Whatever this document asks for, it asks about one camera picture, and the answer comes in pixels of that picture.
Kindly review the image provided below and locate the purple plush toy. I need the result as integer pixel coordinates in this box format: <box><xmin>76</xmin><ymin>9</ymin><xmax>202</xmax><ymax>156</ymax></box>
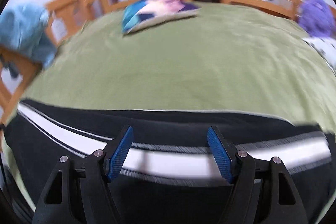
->
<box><xmin>298</xmin><ymin>0</ymin><xmax>335</xmax><ymax>37</ymax></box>

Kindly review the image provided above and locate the black sweatpants white stripe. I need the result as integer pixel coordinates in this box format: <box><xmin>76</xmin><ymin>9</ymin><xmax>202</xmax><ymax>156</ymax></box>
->
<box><xmin>3</xmin><ymin>100</ymin><xmax>335</xmax><ymax>223</ymax></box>

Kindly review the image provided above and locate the green fleece bed blanket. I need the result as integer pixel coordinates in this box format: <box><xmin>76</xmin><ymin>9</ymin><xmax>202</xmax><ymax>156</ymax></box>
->
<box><xmin>3</xmin><ymin>4</ymin><xmax>335</xmax><ymax>222</ymax></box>

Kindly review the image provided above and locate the wooden bed frame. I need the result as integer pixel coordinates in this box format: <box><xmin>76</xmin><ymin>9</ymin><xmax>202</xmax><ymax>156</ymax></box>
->
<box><xmin>1</xmin><ymin>0</ymin><xmax>335</xmax><ymax>129</ymax></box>

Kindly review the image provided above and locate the light blue fleece blanket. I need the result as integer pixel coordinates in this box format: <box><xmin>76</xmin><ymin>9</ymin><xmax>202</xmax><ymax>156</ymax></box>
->
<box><xmin>1</xmin><ymin>3</ymin><xmax>57</xmax><ymax>69</ymax></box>

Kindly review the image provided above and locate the white dotted pillow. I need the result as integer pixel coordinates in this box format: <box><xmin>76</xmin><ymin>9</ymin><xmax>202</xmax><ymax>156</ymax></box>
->
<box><xmin>303</xmin><ymin>37</ymin><xmax>336</xmax><ymax>73</ymax></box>

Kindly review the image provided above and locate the geometric patterned pillow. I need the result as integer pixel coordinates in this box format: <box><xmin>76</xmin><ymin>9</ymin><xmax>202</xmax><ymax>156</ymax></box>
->
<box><xmin>121</xmin><ymin>0</ymin><xmax>201</xmax><ymax>35</ymax></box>

